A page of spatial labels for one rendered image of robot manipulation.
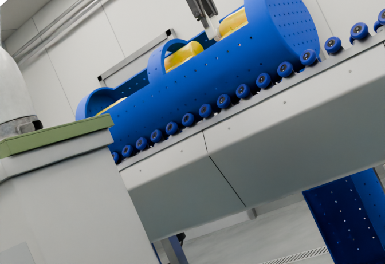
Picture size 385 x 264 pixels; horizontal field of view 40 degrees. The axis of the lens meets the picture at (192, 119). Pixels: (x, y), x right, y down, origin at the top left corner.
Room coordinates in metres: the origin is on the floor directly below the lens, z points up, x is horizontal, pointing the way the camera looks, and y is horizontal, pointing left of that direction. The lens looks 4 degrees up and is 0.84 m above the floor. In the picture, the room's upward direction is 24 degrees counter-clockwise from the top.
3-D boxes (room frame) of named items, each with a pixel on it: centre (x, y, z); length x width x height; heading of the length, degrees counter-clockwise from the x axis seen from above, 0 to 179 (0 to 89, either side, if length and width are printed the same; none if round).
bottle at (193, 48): (1.75, -0.04, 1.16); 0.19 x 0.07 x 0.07; 53
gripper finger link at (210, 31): (1.62, -0.16, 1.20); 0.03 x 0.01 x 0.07; 54
